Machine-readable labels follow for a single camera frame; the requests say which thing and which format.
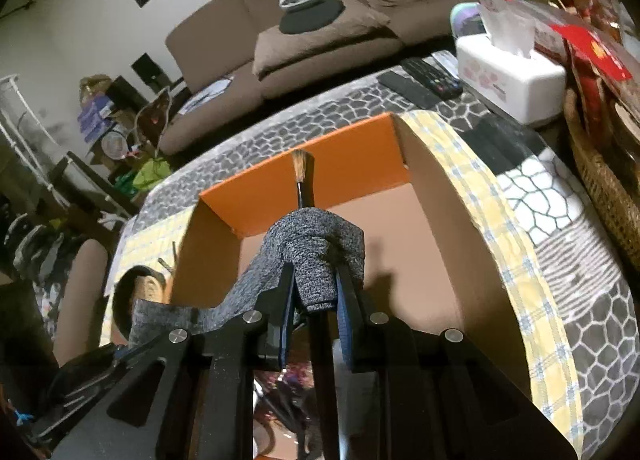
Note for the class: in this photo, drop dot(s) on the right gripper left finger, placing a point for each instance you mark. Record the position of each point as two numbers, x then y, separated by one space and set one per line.
277 305

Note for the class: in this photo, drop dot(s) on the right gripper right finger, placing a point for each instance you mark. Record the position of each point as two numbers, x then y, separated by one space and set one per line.
352 322

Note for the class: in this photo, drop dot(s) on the dark wooden brush pen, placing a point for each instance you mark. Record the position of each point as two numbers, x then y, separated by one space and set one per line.
317 291

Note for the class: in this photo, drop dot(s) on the bag of coloured rubber bands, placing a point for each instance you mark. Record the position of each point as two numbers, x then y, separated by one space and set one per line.
282 394

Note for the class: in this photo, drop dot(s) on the orange cardboard box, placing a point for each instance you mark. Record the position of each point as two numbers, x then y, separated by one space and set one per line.
429 395

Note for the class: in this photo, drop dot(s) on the yellow plaid tablecloth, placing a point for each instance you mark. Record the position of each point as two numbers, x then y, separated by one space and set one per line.
500 240

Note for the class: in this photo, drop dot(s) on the black remote control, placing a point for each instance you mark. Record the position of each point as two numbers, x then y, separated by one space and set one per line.
435 80

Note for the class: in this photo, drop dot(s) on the brown sofa cushion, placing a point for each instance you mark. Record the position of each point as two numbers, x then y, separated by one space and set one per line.
275 49

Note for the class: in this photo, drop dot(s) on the brown sofa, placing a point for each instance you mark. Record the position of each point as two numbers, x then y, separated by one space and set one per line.
218 42

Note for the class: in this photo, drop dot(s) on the white tissue box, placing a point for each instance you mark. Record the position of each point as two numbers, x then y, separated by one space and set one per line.
529 89

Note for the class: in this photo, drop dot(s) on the black cushion with white device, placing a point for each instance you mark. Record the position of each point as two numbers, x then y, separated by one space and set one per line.
301 16

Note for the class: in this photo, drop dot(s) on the wicker basket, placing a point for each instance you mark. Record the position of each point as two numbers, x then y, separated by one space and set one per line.
617 211

